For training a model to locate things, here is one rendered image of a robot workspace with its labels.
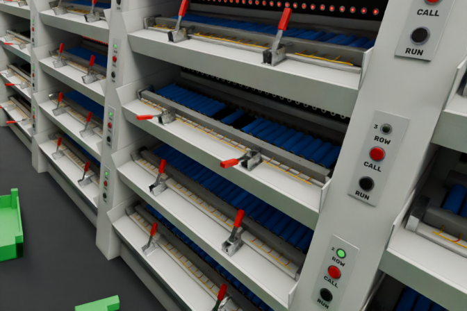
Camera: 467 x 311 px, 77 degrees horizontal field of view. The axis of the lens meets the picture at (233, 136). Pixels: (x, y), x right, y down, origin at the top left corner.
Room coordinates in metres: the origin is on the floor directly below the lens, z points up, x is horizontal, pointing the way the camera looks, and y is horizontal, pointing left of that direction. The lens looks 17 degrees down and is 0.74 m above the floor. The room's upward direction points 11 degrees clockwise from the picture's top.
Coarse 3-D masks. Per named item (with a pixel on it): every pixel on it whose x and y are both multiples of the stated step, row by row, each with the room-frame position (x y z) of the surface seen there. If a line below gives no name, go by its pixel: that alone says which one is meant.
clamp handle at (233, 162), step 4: (248, 152) 0.50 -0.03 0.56; (244, 156) 0.50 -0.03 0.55; (248, 156) 0.51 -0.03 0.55; (228, 160) 0.47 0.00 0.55; (232, 160) 0.47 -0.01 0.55; (236, 160) 0.47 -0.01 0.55; (240, 160) 0.48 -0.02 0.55; (244, 160) 0.49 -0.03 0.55; (220, 164) 0.46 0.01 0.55; (224, 164) 0.45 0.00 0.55; (228, 164) 0.46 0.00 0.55; (232, 164) 0.46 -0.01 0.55; (236, 164) 0.47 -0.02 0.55; (224, 168) 0.45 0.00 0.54
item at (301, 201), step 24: (168, 72) 0.89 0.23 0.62; (120, 96) 0.77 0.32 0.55; (240, 96) 0.74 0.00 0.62; (144, 120) 0.71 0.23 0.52; (312, 120) 0.61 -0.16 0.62; (192, 144) 0.59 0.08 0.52; (216, 144) 0.58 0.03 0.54; (216, 168) 0.55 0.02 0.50; (240, 168) 0.51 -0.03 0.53; (264, 168) 0.50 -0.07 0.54; (264, 192) 0.47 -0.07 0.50; (288, 192) 0.44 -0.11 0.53; (312, 192) 0.44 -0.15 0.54; (312, 216) 0.41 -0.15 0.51
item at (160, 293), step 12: (48, 168) 1.24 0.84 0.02; (60, 180) 1.15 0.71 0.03; (72, 192) 1.06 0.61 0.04; (84, 204) 0.99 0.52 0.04; (96, 216) 0.93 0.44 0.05; (120, 252) 0.81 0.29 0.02; (132, 252) 0.78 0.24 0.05; (132, 264) 0.76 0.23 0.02; (144, 264) 0.74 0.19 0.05; (144, 276) 0.72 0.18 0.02; (156, 288) 0.68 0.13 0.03; (168, 300) 0.64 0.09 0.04
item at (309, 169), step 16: (144, 96) 0.79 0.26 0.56; (160, 96) 0.76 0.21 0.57; (176, 112) 0.70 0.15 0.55; (192, 112) 0.67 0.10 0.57; (208, 128) 0.63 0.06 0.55; (224, 128) 0.60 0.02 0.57; (256, 144) 0.54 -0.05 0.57; (288, 160) 0.49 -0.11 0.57; (304, 160) 0.49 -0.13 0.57; (320, 176) 0.45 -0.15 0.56
